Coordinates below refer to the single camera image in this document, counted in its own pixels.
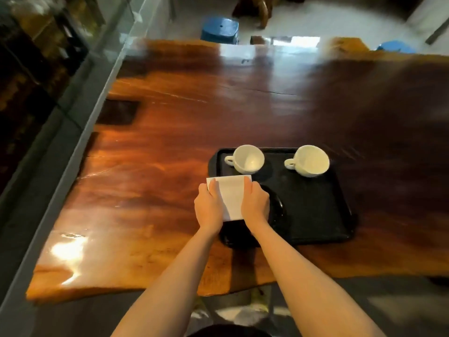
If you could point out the blue plastic stool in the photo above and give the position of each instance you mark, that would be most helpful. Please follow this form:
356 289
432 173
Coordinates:
396 47
220 29

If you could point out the person's left forearm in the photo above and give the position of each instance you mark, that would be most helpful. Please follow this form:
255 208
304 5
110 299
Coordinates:
175 287

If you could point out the white paper napkin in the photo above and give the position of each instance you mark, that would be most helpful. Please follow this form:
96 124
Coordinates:
231 196

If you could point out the glass display cabinet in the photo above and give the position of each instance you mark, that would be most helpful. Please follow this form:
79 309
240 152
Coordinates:
42 84

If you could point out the person's right hand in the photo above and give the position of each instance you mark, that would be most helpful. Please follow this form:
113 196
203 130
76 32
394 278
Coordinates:
255 207

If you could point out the person's left hand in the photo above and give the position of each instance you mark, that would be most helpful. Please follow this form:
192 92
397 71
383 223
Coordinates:
208 210

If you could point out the person's right thumb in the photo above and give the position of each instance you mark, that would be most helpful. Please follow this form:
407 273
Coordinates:
248 186

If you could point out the person's left thumb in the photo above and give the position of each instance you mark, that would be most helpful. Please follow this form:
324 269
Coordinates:
214 188

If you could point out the person's right forearm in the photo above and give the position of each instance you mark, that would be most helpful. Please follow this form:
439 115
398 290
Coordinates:
308 287

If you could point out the black serving tray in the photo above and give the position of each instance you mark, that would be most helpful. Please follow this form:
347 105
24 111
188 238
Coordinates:
312 207

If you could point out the carved wooden furniture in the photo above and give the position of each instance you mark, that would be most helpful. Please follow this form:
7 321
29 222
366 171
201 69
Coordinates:
261 6

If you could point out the black round plate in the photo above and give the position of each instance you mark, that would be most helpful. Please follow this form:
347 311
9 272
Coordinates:
275 214

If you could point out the white ceramic cup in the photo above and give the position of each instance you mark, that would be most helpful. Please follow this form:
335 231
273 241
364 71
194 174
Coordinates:
310 161
247 159

